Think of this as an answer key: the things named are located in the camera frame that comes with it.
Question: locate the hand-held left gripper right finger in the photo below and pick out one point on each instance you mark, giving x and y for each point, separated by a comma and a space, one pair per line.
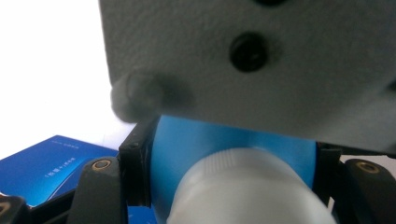
325, 168

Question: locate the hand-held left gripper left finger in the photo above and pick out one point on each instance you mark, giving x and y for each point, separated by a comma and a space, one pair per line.
137, 168

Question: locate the blue bottle with white cap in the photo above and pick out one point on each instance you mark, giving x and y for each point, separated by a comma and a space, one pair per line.
243, 186

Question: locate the blue cardboard box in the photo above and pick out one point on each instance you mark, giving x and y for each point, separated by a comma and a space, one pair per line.
46, 168

